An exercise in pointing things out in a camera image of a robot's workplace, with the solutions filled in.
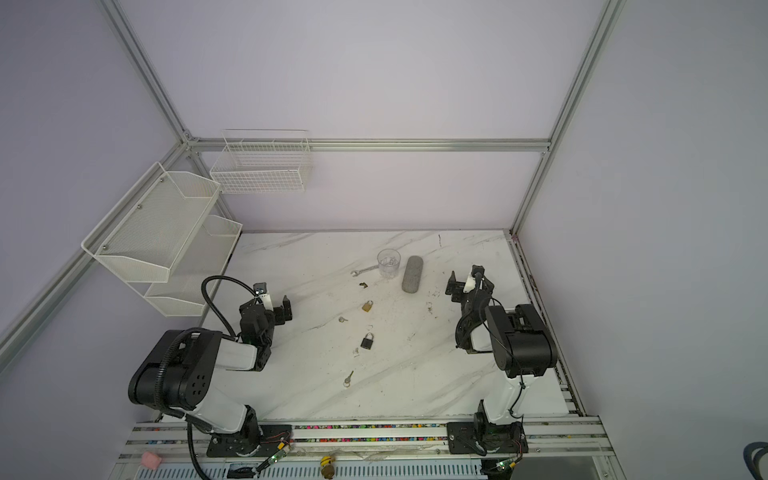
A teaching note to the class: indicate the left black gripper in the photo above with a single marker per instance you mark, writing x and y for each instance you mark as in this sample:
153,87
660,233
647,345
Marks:
278,310

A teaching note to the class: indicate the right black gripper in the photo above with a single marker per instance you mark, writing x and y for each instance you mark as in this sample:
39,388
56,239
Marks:
462,288

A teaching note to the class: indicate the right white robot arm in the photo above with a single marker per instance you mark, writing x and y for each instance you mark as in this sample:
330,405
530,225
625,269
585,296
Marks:
521,345

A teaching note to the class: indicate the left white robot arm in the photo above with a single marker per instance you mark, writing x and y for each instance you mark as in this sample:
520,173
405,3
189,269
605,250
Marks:
176,377

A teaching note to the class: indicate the silver key near front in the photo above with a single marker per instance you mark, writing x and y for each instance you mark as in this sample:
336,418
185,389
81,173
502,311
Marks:
347,380

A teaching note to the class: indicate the grey oblong sponge block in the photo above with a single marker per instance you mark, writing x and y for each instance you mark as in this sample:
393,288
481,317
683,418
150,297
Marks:
412,274

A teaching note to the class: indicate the clear plastic cup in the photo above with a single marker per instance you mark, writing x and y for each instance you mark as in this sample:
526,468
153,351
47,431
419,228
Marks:
388,261

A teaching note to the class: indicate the lower white mesh shelf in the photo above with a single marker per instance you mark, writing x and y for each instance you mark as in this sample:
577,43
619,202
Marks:
207,255

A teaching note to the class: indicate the white mesh shelf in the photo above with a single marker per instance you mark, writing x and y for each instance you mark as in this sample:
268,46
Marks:
145,236
207,255

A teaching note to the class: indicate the silver open-end wrench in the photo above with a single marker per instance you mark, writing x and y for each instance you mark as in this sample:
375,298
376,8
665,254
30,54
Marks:
358,272

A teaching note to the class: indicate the black padlock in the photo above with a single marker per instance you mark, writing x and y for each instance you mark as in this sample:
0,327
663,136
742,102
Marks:
367,341

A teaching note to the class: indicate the upper white mesh shelf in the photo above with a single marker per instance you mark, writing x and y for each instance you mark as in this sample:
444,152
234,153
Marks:
145,236

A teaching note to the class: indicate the pink eraser block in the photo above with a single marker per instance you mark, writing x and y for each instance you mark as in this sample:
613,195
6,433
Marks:
150,460

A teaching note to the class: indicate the white wire basket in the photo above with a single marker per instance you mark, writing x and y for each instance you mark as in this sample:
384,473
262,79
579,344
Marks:
256,161

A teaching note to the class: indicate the aluminium frame rail base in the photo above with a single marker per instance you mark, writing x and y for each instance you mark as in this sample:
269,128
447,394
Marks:
376,449

